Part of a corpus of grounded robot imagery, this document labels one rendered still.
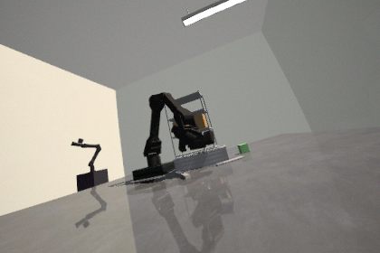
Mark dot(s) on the green cube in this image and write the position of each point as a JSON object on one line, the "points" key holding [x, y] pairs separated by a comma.
{"points": [[243, 148]]}

